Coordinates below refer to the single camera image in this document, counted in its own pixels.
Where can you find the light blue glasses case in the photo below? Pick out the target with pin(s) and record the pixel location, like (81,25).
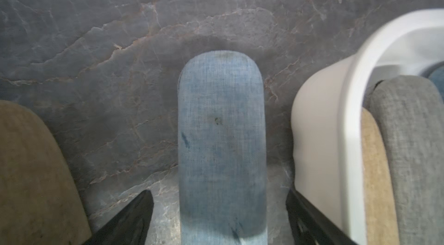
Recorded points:
(222,151)

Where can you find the grey glasses case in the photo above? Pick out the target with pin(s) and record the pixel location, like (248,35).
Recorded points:
(409,112)

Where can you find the tan fabric glasses case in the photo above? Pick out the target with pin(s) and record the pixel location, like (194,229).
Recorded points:
(380,213)

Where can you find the olive upright glasses case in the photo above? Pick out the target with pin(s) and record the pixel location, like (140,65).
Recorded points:
(40,204)

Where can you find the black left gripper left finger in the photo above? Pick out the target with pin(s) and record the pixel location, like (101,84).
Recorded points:
(130,226)

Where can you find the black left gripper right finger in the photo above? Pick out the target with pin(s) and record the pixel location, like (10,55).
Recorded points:
(309,226)

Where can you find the white plastic storage box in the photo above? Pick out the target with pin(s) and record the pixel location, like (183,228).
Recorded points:
(326,114)

